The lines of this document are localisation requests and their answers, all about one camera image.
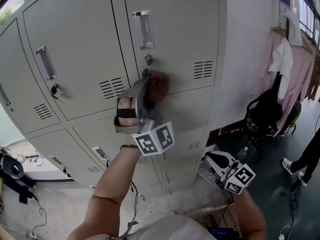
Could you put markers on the pink hanging garment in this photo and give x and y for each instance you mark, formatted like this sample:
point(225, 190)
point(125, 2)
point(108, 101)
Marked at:
point(300, 84)

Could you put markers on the black device with blue screen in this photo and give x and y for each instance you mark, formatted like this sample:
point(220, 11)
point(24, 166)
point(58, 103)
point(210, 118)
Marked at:
point(222, 234)

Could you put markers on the person's right forearm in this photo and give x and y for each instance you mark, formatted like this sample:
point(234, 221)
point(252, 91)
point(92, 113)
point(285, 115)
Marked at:
point(252, 216)

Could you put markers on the white hanging shirt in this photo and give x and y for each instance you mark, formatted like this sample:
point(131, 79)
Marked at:
point(283, 61)

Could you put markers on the clear plastic water bottle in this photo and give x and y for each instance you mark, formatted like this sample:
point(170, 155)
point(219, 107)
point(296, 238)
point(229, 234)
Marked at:
point(242, 154)

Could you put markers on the beige hanging garment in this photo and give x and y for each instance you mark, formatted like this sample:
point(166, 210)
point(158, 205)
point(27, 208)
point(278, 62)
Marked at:
point(313, 76)

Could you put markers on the person's left forearm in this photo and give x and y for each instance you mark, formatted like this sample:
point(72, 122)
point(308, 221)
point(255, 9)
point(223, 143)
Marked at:
point(112, 184)

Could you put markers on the person's white t-shirt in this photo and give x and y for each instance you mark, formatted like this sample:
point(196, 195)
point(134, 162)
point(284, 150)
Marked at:
point(170, 229)

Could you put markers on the black metal chair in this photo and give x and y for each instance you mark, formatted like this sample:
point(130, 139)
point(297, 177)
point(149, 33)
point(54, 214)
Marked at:
point(257, 149)

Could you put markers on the yellow-green backpack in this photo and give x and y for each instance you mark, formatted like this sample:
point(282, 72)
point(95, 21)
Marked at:
point(295, 119)

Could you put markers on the person's left hand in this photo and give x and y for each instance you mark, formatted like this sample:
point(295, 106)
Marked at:
point(126, 104)

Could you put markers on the brown cleaning cloth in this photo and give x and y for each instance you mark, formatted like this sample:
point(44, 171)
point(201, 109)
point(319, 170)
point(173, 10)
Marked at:
point(158, 86)

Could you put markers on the wooden slatted platform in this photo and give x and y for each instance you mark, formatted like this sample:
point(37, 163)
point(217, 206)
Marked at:
point(215, 216)

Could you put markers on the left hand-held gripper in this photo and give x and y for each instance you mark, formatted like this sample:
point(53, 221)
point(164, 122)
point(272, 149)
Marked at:
point(152, 139)

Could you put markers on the metal key bunch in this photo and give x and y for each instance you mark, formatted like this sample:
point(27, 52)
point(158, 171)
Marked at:
point(54, 89)
point(148, 60)

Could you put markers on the grey metal locker door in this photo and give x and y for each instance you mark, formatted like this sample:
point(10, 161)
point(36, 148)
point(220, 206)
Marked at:
point(180, 34)

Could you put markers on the white power strip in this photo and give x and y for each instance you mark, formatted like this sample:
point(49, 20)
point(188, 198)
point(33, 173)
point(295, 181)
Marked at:
point(283, 234)

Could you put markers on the dark metal stand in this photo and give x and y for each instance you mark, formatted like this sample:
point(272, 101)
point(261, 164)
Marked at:
point(22, 189)

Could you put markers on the black wristband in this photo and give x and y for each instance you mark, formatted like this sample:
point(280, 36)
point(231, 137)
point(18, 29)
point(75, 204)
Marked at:
point(128, 146)

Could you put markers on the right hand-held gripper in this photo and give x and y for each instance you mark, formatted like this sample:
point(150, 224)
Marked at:
point(240, 181)

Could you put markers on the grey metal locker unit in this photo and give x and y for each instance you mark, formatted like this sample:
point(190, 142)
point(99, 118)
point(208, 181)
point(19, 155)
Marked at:
point(87, 146)

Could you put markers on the off-white hanging jacket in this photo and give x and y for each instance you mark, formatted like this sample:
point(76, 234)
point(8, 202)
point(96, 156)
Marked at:
point(293, 29)

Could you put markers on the black printed tote bag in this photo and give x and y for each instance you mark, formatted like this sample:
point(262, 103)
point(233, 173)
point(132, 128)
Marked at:
point(262, 116)

